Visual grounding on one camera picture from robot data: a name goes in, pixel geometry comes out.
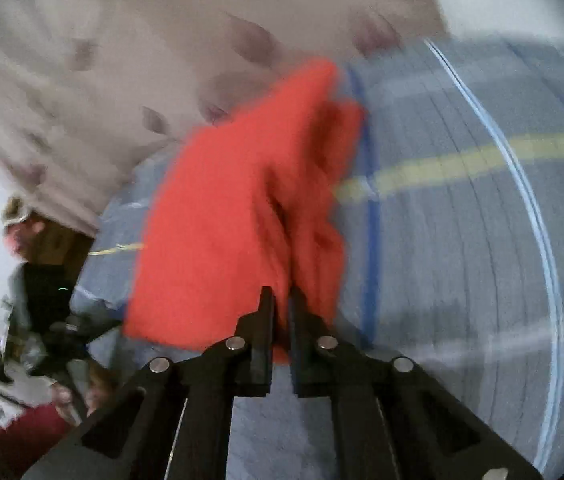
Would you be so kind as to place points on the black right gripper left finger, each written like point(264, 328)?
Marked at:
point(172, 420)

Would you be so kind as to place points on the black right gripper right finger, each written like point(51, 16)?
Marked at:
point(392, 420)

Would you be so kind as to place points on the red knitted garment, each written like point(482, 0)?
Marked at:
point(245, 206)

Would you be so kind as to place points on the person's left hand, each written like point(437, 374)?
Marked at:
point(85, 387)

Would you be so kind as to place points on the grey plaid bed sheet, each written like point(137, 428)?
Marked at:
point(454, 227)

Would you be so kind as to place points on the beige leaf pattern curtain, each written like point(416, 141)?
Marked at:
point(88, 88)

